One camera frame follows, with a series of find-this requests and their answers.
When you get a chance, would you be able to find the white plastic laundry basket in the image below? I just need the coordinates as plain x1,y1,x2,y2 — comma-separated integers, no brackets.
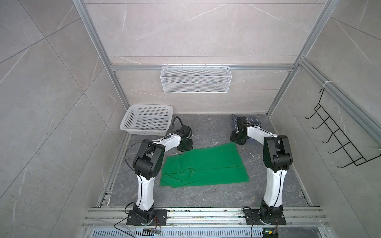
120,104,173,136

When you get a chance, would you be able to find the green tank top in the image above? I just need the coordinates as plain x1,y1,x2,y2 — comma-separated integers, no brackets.
160,142,250,188

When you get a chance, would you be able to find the blue-grey tank top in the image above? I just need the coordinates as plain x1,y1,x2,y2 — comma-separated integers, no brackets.
230,115,262,128

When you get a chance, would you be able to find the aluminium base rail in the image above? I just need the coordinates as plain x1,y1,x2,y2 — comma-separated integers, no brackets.
78,207,335,238

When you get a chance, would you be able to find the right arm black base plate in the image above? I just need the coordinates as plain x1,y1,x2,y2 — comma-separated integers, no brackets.
243,207,287,225

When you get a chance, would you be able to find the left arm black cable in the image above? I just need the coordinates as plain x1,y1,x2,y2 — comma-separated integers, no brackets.
170,115,184,136

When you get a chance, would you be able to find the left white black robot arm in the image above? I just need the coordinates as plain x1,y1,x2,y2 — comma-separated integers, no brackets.
133,125,193,224

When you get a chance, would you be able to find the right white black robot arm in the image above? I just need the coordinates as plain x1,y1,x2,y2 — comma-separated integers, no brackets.
230,115,293,224

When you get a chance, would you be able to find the white wire mesh shelf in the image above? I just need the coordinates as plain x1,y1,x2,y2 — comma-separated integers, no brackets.
160,66,232,94

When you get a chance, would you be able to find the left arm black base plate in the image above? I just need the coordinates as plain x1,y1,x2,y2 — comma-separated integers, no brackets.
126,209,168,226

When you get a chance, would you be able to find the black wire hook rack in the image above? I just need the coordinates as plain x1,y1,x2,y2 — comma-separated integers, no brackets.
305,88,381,169

